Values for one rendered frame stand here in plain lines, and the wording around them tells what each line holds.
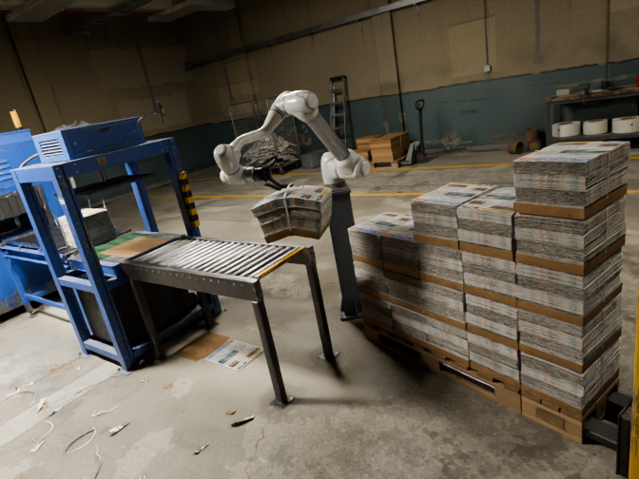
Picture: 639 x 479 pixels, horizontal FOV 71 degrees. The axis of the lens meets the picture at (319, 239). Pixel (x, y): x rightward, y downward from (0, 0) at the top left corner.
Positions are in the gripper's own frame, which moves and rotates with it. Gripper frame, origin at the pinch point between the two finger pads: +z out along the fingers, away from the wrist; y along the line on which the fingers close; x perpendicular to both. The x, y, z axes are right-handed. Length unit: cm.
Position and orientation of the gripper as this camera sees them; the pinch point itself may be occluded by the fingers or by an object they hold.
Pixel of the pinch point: (289, 172)
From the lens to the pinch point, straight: 257.1
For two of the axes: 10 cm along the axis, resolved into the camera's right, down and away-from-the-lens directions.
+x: -2.4, 3.8, -8.9
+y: 1.1, 9.2, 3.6
